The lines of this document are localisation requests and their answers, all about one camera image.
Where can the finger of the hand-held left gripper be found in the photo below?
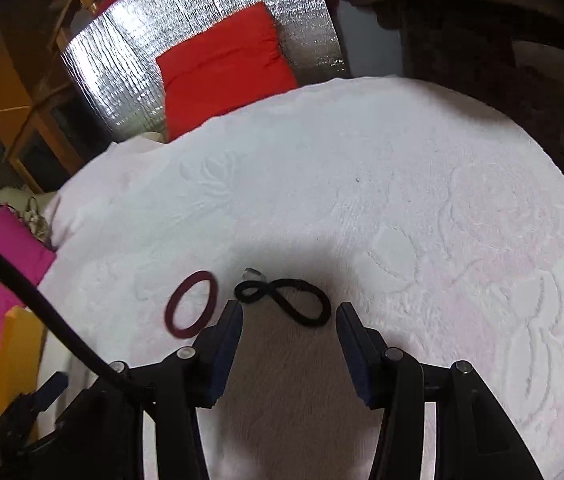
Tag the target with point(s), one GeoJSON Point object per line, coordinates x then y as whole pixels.
{"type": "Point", "coordinates": [54, 387]}

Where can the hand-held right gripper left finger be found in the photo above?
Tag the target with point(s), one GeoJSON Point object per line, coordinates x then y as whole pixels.
{"type": "Point", "coordinates": [224, 355]}

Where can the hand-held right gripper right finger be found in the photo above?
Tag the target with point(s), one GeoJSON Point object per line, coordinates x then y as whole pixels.
{"type": "Point", "coordinates": [357, 355]}

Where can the small clear plastic piece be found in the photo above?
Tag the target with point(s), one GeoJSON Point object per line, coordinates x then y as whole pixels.
{"type": "Point", "coordinates": [252, 275]}

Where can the patterned cloth bag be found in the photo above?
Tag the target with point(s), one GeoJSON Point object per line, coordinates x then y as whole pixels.
{"type": "Point", "coordinates": [37, 222]}

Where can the white embossed blanket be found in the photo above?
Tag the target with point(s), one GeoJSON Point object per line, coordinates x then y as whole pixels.
{"type": "Point", "coordinates": [362, 185]}

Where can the red cushion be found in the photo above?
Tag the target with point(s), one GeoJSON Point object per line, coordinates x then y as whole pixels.
{"type": "Point", "coordinates": [222, 70]}

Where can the silver foil mat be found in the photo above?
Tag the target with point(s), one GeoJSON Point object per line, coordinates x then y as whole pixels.
{"type": "Point", "coordinates": [112, 75]}

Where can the wooden cabinet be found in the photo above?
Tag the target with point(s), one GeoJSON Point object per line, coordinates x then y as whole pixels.
{"type": "Point", "coordinates": [2, 85]}

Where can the dark wooden shelf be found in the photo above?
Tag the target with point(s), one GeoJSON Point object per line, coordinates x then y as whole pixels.
{"type": "Point", "coordinates": [462, 35]}

